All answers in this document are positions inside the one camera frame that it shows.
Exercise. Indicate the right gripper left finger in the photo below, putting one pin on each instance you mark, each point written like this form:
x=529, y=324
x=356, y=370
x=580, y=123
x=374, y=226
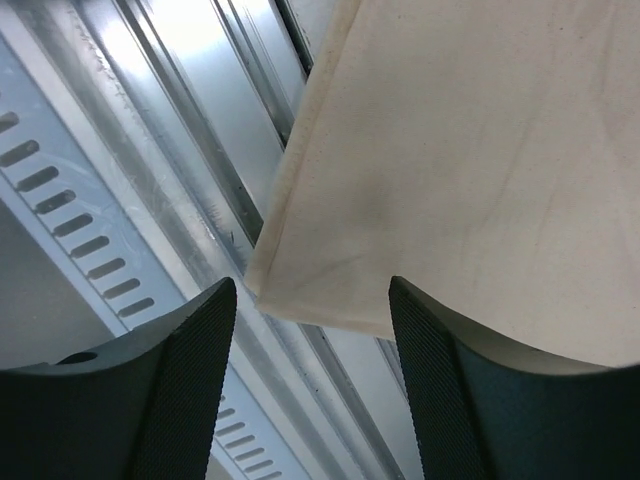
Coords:
x=141, y=406

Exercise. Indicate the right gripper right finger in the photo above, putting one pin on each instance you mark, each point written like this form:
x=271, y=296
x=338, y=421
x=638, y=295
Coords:
x=485, y=406

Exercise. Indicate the beige cloth mat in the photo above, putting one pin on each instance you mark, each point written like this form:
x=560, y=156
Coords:
x=486, y=151

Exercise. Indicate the slotted cable duct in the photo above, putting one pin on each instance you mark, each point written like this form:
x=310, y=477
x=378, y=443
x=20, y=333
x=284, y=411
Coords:
x=56, y=190

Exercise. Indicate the aluminium mounting rail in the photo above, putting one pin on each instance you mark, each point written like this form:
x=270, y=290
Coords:
x=184, y=108

